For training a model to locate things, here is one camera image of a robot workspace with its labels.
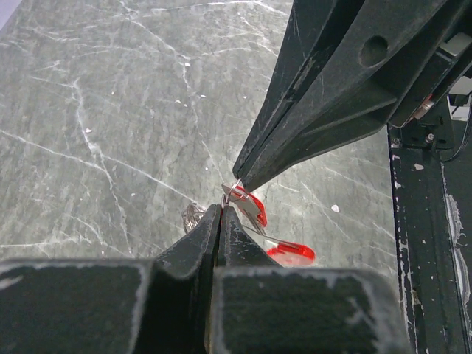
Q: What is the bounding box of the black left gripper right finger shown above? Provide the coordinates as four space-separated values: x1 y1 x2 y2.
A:
209 207 412 353

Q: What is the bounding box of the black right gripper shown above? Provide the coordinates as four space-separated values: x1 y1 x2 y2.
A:
232 1 471 191

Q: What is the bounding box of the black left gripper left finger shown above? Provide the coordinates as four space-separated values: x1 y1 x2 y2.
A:
1 205 221 353

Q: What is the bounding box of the red tagged key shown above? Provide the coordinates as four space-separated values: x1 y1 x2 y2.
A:
243 225 316 268

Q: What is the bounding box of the grey keyring holder red handle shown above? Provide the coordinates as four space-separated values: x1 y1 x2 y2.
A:
181 180 267 236

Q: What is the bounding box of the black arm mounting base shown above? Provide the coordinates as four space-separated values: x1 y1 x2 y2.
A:
388 98 471 353

